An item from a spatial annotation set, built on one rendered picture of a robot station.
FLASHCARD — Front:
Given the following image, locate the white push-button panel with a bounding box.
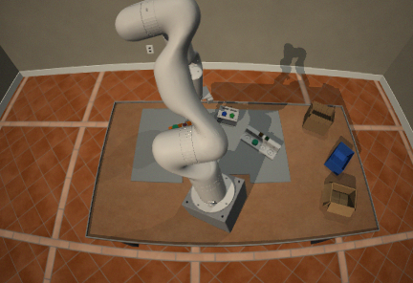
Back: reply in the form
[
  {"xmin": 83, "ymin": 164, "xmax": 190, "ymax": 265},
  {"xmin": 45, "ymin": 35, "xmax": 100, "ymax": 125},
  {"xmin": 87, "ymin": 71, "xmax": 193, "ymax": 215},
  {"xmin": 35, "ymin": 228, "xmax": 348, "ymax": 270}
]
[{"xmin": 217, "ymin": 105, "xmax": 240, "ymax": 126}]

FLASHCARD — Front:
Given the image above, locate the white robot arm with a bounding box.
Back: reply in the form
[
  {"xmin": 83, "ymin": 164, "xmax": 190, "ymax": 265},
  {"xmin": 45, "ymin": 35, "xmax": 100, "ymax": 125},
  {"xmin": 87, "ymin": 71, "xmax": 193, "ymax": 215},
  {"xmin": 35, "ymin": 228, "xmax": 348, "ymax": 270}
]
[{"xmin": 115, "ymin": 0, "xmax": 235, "ymax": 212}]

